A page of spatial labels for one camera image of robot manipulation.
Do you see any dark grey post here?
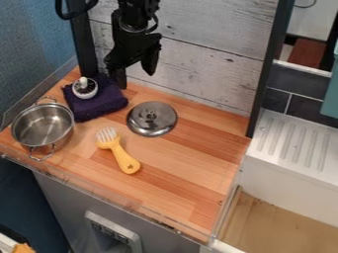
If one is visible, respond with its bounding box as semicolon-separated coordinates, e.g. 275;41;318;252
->
244;0;297;139

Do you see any black post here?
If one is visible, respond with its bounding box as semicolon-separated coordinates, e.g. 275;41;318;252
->
68;0;101;79

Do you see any white toy sink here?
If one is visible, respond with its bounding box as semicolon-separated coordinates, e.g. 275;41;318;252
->
210;108;338;253

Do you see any silver pot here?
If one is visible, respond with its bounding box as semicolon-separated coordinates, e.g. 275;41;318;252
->
9;95;77;163

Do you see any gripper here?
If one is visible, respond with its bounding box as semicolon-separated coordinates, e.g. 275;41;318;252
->
103;30;164;90

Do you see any white toy mushroom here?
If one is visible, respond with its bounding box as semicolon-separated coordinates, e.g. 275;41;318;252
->
71;76;101;101

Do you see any purple cloth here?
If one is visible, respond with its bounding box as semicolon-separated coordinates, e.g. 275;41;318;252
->
60;73;131;124

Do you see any yellow brush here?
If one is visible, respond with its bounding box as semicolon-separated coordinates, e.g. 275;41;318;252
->
93;126;143;175

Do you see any silver lid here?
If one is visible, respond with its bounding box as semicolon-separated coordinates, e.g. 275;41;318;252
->
125;100;180;138

